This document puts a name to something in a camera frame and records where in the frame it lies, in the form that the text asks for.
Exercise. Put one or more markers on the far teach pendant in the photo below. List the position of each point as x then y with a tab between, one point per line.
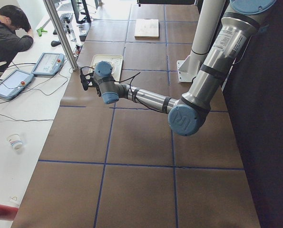
48	64

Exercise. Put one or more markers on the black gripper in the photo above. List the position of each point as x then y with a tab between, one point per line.
98	90

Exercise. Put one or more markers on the aluminium frame post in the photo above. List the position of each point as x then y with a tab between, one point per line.
61	34

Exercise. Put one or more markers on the red cylinder object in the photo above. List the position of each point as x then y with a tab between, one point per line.
8	213

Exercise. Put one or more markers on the green plastic tool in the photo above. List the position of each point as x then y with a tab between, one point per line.
40	31

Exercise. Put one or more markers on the black computer mouse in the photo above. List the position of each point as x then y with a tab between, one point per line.
55	43

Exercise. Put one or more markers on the seated person in black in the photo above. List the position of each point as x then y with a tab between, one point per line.
16	34

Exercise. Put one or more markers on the light wooden cutting board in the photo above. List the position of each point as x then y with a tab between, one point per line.
147	28

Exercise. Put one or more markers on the cream rectangular tray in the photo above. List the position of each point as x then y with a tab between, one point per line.
116	61

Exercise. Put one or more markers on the teach pendant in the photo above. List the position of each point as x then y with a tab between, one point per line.
14	84
48	64

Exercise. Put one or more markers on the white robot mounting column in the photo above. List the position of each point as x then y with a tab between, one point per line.
210	14

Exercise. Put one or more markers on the white long desk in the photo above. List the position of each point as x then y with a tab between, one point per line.
30	115

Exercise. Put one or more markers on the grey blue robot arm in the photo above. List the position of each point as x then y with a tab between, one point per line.
220	35

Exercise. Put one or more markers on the black keyboard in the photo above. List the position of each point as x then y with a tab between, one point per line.
65	18

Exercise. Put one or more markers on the paper cup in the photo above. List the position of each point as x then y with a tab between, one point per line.
15	141

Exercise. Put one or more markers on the near teach pendant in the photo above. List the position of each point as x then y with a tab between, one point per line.
14	84

